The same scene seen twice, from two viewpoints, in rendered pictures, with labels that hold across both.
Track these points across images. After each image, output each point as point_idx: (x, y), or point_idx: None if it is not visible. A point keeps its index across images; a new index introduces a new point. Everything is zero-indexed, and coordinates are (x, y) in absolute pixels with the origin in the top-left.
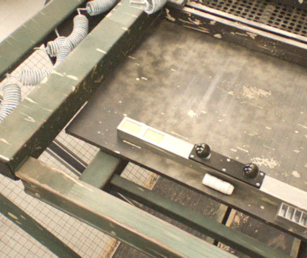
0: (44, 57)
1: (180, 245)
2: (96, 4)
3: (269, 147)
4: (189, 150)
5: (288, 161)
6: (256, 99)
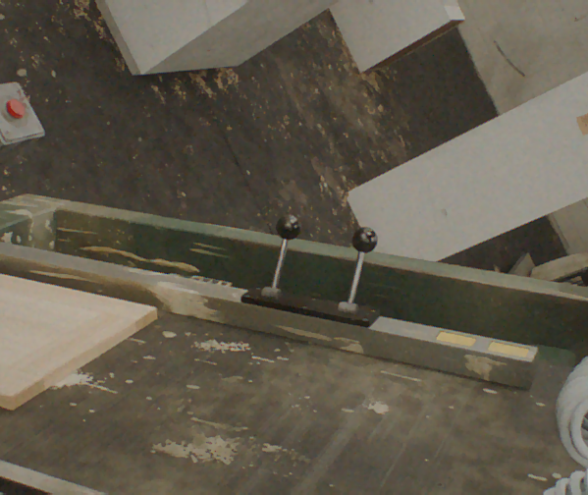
0: None
1: (378, 255)
2: None
3: (203, 361)
4: (377, 323)
5: (174, 346)
6: (201, 434)
